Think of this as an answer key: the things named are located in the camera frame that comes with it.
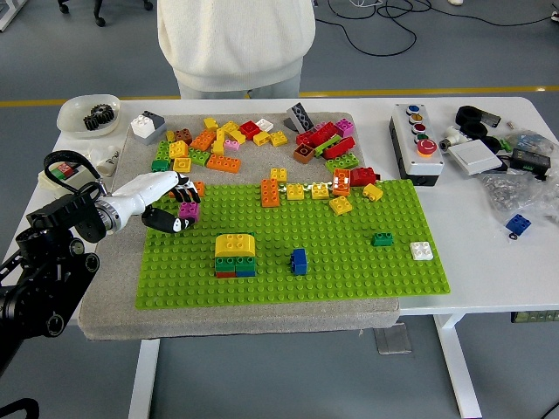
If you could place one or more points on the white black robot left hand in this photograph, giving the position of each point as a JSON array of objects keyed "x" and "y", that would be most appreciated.
[{"x": 144, "y": 192}]

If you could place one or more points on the magenta square toy brick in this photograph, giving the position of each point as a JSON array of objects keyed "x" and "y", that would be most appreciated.
[
  {"x": 190, "y": 210},
  {"x": 345, "y": 127}
]

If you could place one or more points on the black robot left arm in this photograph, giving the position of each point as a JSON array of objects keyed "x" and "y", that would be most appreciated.
[{"x": 65, "y": 214}]

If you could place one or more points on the small green toy brick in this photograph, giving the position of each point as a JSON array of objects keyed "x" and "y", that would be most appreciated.
[{"x": 160, "y": 166}]

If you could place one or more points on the yellow square toy brick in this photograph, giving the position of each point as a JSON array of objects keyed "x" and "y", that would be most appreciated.
[
  {"x": 295, "y": 192},
  {"x": 320, "y": 191},
  {"x": 178, "y": 149},
  {"x": 372, "y": 193},
  {"x": 340, "y": 205},
  {"x": 278, "y": 175},
  {"x": 278, "y": 138},
  {"x": 182, "y": 165}
]

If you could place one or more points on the orange long toy brick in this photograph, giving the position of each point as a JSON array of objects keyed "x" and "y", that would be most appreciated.
[
  {"x": 199, "y": 187},
  {"x": 270, "y": 193},
  {"x": 223, "y": 163}
]

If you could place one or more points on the small yellow toy brick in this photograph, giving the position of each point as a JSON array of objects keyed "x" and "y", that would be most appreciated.
[{"x": 170, "y": 135}]

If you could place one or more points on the grey white house brick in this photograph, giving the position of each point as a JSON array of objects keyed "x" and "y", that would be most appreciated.
[{"x": 147, "y": 127}]

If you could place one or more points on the brown square toy brick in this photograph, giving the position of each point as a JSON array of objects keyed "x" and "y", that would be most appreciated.
[
  {"x": 304, "y": 153},
  {"x": 183, "y": 136}
]

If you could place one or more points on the pink toy brick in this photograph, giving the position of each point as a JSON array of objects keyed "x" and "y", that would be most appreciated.
[{"x": 232, "y": 145}]

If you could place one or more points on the yellow long toy brick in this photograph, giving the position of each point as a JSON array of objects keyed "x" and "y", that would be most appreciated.
[{"x": 228, "y": 128}]

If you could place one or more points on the yellow arched toy brick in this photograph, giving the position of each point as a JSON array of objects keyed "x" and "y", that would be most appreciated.
[{"x": 235, "y": 245}]

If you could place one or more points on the dark green toy brick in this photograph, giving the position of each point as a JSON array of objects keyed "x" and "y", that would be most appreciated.
[
  {"x": 225, "y": 265},
  {"x": 382, "y": 240},
  {"x": 245, "y": 263}
]

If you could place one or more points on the red flat toy brick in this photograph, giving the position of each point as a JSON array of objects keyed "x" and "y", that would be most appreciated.
[{"x": 225, "y": 275}]

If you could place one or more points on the red square toy brick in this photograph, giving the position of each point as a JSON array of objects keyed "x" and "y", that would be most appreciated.
[{"x": 250, "y": 129}]

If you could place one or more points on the blue flat toy brick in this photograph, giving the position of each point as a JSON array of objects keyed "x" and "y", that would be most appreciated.
[{"x": 246, "y": 274}]

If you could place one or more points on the white small toy brick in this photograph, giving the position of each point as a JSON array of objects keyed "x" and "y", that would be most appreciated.
[{"x": 264, "y": 124}]

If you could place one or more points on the blue tall toy brick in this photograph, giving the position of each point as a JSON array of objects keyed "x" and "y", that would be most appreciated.
[{"x": 299, "y": 262}]

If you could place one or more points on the red long toy brick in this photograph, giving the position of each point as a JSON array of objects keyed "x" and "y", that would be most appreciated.
[
  {"x": 323, "y": 132},
  {"x": 342, "y": 148}
]

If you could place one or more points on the green flat toy plate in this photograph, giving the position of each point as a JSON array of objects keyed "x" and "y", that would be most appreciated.
[{"x": 327, "y": 146}]

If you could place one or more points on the lime green long toy brick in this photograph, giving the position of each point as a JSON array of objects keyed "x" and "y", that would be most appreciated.
[{"x": 342, "y": 162}]

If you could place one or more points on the green studded baseplate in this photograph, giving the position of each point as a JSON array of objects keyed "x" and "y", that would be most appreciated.
[{"x": 349, "y": 270}]

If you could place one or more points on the white square toy brick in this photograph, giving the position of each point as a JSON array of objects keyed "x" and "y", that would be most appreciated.
[{"x": 421, "y": 251}]

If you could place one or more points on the white plastic tube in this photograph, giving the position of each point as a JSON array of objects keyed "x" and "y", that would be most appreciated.
[{"x": 108, "y": 159}]

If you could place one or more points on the black gears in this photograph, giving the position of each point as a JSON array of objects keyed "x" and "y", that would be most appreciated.
[{"x": 99, "y": 117}]

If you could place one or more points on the white plastic bowl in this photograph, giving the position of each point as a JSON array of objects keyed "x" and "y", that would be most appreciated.
[{"x": 74, "y": 113}]

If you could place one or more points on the grey-brown mat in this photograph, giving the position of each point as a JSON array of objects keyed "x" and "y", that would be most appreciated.
[{"x": 262, "y": 323}]

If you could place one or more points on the black office chair base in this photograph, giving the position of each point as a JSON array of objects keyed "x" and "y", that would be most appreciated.
[{"x": 101, "y": 20}]

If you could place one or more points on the white table leg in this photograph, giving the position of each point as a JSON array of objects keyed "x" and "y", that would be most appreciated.
[
  {"x": 144, "y": 379},
  {"x": 458, "y": 371}
]

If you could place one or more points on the white push-button control box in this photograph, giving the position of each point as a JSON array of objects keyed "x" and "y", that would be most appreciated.
[{"x": 417, "y": 144}]

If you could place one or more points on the grey floor plate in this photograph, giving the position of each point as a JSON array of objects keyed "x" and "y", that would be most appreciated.
[{"x": 393, "y": 340}]

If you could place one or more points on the white pipe connector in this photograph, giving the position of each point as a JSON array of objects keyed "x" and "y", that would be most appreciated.
[{"x": 452, "y": 138}]

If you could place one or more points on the black tape roll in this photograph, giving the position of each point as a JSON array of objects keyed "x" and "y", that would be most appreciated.
[
  {"x": 466, "y": 129},
  {"x": 495, "y": 144},
  {"x": 463, "y": 115}
]

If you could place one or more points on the white table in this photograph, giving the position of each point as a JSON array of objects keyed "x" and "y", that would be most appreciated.
[{"x": 480, "y": 262}]

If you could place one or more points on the grey metal piece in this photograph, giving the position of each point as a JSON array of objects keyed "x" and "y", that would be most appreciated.
[{"x": 492, "y": 119}]

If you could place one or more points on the small green clip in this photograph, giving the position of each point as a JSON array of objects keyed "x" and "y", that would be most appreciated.
[{"x": 506, "y": 143}]

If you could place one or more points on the clear bag of screws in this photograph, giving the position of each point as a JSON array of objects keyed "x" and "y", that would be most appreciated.
[{"x": 515, "y": 194}]

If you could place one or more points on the black power adapter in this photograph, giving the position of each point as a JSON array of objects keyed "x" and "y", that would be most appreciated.
[{"x": 530, "y": 160}]

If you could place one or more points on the clear bag of parts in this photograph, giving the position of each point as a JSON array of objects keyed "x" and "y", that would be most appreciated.
[{"x": 533, "y": 140}]

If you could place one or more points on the desk height control panel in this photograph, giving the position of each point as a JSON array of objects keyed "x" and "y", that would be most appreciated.
[{"x": 535, "y": 316}]

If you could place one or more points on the beige red-green switch box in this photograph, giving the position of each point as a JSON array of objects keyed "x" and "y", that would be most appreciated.
[{"x": 48, "y": 181}]

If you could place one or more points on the white desk frame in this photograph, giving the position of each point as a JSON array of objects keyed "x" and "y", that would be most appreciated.
[{"x": 6, "y": 17}]

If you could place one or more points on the white switch plate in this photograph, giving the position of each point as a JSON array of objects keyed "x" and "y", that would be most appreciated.
[{"x": 475, "y": 158}]

